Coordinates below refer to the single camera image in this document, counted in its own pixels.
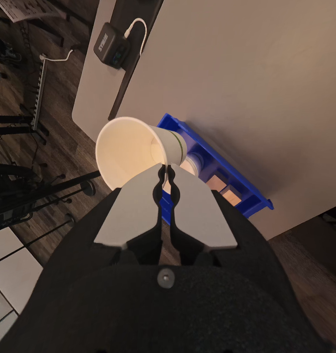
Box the grey cable spine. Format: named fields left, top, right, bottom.
left=31, top=54, right=48, bottom=131

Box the white cup green band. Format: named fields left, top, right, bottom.
left=95, top=117, right=188, bottom=191

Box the black floor stand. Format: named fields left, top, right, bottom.
left=0, top=163, right=102, bottom=229

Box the white paper cup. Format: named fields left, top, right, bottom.
left=180, top=152, right=205, bottom=177

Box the white printed paper sheet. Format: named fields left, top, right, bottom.
left=0, top=0, right=61, bottom=22

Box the blue plastic bin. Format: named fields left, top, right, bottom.
left=156, top=113, right=274, bottom=227

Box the black charger box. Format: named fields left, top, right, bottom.
left=93, top=23, right=131, bottom=69

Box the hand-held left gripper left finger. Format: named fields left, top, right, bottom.
left=94, top=163, right=165, bottom=266

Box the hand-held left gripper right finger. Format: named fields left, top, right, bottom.
left=168, top=163, right=238, bottom=266

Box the wooden cube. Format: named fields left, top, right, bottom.
left=207, top=176, right=226, bottom=192
left=222, top=189, right=242, bottom=206

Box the white charging cable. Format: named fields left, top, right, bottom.
left=124, top=18, right=148, bottom=56

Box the black table cable tray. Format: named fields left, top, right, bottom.
left=107, top=0, right=164, bottom=122

